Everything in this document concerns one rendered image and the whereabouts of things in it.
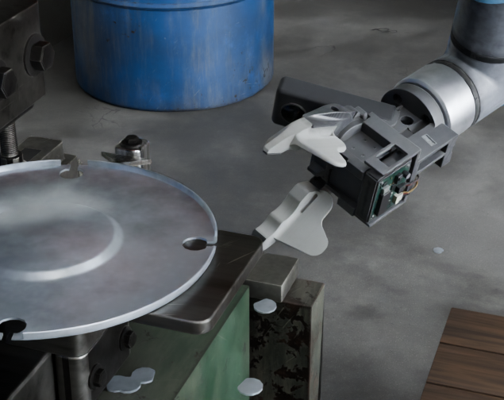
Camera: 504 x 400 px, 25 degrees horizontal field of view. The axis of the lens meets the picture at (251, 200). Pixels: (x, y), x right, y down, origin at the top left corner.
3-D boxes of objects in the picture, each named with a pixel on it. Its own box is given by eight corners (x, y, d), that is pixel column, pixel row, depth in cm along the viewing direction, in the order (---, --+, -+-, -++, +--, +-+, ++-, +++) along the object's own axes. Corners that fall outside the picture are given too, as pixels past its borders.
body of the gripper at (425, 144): (378, 175, 100) (465, 117, 106) (308, 121, 104) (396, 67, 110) (363, 233, 106) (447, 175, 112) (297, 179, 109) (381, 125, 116)
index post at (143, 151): (155, 219, 116) (151, 132, 112) (143, 233, 114) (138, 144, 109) (129, 215, 117) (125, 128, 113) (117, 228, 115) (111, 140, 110)
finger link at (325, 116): (322, 111, 99) (370, 114, 106) (309, 101, 99) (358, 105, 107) (295, 156, 100) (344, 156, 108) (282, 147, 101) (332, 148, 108)
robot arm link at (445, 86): (424, 48, 112) (406, 109, 118) (393, 67, 110) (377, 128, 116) (483, 90, 109) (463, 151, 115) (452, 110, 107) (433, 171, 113)
